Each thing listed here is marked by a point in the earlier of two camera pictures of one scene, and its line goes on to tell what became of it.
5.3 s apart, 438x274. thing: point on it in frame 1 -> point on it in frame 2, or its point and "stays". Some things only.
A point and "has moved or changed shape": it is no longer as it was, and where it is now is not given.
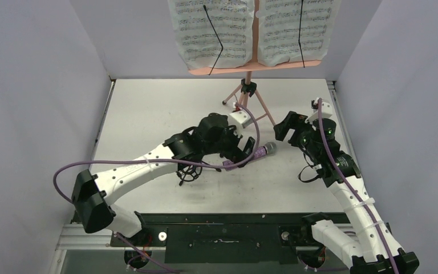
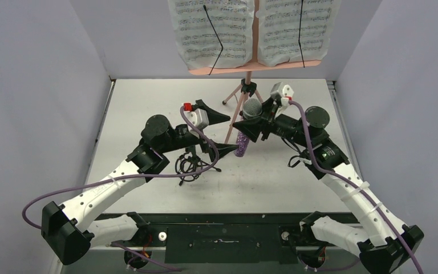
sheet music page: (279, 28) stays
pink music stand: (248, 86) stays
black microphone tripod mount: (188, 173) stays
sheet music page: (232, 20) stays
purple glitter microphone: (269, 148) has moved or changed shape
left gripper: (235, 154) -> (222, 148)
